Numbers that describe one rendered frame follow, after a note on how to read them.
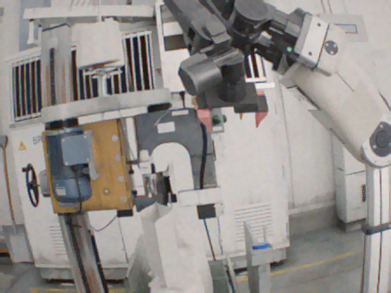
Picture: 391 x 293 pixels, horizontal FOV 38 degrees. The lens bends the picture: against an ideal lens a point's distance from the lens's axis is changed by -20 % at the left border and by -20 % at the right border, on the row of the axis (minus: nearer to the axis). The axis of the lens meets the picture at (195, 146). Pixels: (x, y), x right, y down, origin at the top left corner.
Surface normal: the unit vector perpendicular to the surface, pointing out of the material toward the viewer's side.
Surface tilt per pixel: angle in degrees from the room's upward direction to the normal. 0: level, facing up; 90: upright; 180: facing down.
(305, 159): 90
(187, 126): 90
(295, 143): 90
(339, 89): 90
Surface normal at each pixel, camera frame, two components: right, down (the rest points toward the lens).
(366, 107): 0.38, 0.42
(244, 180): 0.01, 0.05
